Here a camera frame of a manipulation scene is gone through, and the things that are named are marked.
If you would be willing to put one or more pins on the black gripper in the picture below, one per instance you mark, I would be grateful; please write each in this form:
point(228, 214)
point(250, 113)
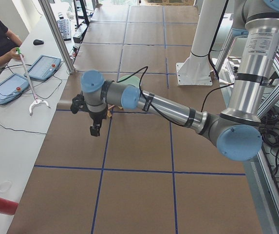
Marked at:
point(97, 119)

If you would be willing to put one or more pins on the light green round plate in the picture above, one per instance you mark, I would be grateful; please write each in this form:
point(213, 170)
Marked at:
point(128, 80)

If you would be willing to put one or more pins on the wooden dish rack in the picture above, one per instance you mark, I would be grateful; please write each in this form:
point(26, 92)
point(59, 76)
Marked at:
point(110, 110)

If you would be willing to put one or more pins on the white reacher grabber tool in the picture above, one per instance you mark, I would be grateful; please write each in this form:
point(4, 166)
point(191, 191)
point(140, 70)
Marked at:
point(36, 100)

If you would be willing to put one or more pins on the far blue teach pendant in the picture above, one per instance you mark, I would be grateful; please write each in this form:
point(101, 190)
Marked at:
point(44, 67)

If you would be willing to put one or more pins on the blue teach pendant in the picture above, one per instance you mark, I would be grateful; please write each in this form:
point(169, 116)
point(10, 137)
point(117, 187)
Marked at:
point(44, 67)
point(12, 88)

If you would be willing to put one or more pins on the near blue teach pendant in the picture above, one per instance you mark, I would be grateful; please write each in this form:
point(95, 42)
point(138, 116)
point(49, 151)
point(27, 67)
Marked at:
point(12, 88)

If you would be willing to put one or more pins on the black computer mouse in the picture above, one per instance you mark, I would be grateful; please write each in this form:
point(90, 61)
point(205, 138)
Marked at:
point(38, 42)

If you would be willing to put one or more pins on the black keyboard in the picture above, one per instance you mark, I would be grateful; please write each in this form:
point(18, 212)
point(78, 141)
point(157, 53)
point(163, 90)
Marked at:
point(64, 28)

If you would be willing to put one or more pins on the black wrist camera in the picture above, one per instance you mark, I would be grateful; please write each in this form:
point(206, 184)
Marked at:
point(78, 103)

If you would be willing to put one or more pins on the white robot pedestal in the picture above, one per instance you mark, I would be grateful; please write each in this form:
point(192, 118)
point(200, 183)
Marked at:
point(195, 70)

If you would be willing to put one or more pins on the aluminium frame post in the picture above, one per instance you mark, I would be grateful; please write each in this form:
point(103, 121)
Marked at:
point(46, 8)

